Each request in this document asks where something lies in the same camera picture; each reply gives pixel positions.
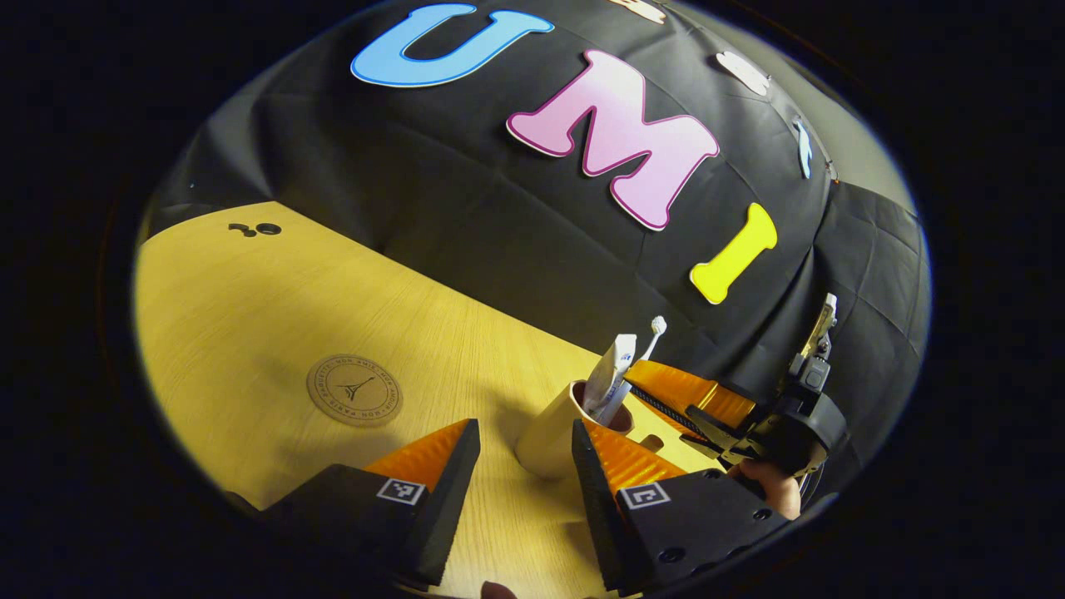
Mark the black backdrop cloth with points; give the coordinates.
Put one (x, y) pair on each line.
(466, 191)

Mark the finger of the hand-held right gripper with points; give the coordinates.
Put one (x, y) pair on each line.
(682, 387)

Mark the black desktop grommet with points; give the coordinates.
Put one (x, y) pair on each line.
(262, 229)

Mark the round wooden coaster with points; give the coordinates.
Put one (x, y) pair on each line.
(354, 391)

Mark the white toothbrush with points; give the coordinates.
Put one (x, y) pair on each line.
(653, 333)

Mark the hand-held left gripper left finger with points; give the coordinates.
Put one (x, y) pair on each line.
(453, 491)

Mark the wooden desktop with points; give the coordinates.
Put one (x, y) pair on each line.
(250, 316)

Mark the white toothpaste tube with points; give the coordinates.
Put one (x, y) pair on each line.
(611, 370)

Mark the beige cup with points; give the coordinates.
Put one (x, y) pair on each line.
(549, 437)

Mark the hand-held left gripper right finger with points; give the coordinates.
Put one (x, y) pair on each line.
(595, 499)

